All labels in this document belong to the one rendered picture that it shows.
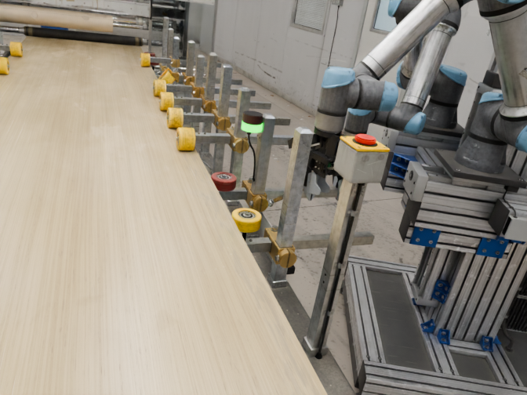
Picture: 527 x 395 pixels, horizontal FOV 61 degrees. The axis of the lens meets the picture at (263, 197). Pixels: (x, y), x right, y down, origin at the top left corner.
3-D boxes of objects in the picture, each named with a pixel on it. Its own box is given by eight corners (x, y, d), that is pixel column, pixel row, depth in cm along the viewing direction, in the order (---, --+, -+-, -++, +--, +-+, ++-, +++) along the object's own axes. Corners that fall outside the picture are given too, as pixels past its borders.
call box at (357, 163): (361, 172, 91) (371, 135, 88) (380, 186, 85) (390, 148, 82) (332, 172, 88) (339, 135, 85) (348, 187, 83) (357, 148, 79)
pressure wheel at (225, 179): (229, 201, 149) (233, 170, 144) (235, 212, 142) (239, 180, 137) (205, 202, 146) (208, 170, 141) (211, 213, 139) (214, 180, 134)
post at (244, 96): (234, 209, 173) (248, 86, 152) (236, 214, 170) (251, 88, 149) (225, 210, 172) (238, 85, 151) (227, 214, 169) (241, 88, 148)
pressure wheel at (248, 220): (235, 238, 128) (240, 203, 123) (260, 247, 125) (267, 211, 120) (223, 251, 121) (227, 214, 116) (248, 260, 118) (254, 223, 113)
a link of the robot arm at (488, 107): (493, 130, 145) (509, 88, 139) (521, 144, 133) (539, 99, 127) (461, 127, 143) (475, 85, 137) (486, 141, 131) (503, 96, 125)
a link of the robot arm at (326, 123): (310, 109, 113) (332, 107, 118) (307, 126, 115) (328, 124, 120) (332, 117, 108) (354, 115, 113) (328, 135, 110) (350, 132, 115)
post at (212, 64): (207, 155, 213) (216, 52, 193) (208, 157, 210) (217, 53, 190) (200, 155, 212) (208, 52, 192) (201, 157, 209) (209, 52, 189)
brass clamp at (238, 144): (239, 140, 168) (241, 128, 166) (249, 154, 157) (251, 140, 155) (223, 140, 166) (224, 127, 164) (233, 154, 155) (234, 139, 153)
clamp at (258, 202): (254, 193, 152) (256, 179, 149) (267, 211, 140) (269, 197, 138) (238, 193, 150) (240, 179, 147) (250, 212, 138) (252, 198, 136)
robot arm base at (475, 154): (492, 159, 149) (503, 131, 145) (511, 176, 136) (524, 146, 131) (448, 152, 150) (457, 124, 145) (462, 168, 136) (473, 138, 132)
